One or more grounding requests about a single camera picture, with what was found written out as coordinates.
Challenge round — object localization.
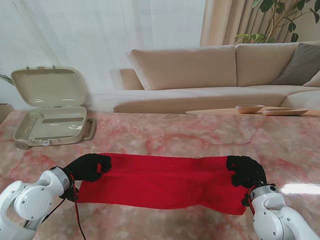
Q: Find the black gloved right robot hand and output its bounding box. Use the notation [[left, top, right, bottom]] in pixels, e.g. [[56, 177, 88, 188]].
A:
[[225, 155, 267, 189]]

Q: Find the deep wooden bowl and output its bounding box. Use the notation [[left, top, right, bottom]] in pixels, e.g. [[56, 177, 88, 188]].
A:
[[235, 104, 264, 114]]

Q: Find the brown sofa cushion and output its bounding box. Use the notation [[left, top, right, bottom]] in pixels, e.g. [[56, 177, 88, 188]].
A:
[[271, 42, 320, 86]]

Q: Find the beige sectional sofa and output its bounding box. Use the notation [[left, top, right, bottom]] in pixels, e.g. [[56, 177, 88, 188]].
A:
[[113, 42, 320, 114]]

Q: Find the white sheer curtain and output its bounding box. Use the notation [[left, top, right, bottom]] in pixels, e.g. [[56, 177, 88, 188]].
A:
[[0, 0, 207, 112]]

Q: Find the shallow wooden dish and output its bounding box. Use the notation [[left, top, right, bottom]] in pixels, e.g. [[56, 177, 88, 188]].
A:
[[262, 107, 309, 116]]

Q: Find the red shirt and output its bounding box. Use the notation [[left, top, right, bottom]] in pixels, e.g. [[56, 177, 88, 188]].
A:
[[75, 152, 248, 216]]

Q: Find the beige pleated curtain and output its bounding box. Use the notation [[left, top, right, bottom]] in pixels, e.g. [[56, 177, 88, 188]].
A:
[[199, 0, 320, 47]]

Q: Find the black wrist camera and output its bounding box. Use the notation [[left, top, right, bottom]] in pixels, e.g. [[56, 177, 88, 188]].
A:
[[240, 192, 252, 207], [59, 186, 80, 202]]

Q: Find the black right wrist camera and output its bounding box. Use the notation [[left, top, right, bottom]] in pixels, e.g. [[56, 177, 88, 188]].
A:
[[240, 192, 252, 207]]

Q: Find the beige plant pot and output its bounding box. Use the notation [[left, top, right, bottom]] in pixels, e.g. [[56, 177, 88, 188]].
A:
[[0, 103, 16, 125]]

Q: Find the green leafy houseplant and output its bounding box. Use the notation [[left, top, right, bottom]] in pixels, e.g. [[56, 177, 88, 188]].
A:
[[233, 0, 320, 46]]

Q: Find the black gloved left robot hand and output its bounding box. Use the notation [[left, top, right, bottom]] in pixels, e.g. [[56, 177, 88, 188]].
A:
[[65, 153, 113, 183]]

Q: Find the open beige hard-shell suitcase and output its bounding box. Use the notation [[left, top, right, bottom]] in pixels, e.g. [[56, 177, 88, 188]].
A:
[[10, 65, 97, 148]]

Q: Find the cream sofa cushion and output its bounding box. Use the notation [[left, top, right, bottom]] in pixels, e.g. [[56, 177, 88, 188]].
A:
[[302, 71, 320, 88]]

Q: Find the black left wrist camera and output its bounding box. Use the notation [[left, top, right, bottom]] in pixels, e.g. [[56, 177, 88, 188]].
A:
[[59, 186, 80, 202]]

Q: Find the red-black left arm cable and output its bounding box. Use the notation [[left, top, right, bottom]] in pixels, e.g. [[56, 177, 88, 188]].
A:
[[71, 174, 86, 240]]

